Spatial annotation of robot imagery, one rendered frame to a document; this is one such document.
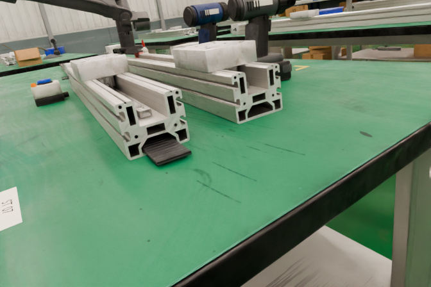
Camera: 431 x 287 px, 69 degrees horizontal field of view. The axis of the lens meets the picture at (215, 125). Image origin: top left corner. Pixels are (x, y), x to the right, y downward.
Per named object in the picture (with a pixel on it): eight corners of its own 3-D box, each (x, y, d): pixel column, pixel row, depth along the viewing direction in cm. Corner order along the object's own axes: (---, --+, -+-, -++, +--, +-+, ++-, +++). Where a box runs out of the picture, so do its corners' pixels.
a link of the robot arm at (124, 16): (114, -3, 114) (119, 13, 111) (145, -5, 118) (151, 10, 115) (117, 23, 125) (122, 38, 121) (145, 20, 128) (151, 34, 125)
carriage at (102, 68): (77, 86, 84) (69, 60, 82) (117, 77, 89) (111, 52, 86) (84, 93, 70) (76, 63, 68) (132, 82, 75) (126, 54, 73)
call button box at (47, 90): (36, 102, 101) (30, 84, 99) (68, 95, 105) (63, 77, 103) (36, 107, 94) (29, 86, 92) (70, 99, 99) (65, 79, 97)
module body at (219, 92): (125, 79, 121) (119, 57, 118) (149, 74, 125) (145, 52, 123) (237, 124, 53) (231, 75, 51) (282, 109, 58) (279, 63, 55)
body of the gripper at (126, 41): (143, 49, 124) (140, 30, 121) (118, 53, 119) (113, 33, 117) (138, 49, 129) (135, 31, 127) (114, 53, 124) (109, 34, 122)
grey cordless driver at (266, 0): (234, 85, 83) (223, -3, 76) (297, 70, 89) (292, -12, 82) (247, 90, 76) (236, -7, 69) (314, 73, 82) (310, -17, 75)
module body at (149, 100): (73, 91, 113) (66, 68, 110) (101, 84, 117) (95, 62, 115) (128, 161, 45) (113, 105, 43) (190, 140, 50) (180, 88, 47)
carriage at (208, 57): (177, 79, 71) (171, 49, 69) (219, 69, 75) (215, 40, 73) (210, 87, 57) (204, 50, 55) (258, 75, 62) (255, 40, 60)
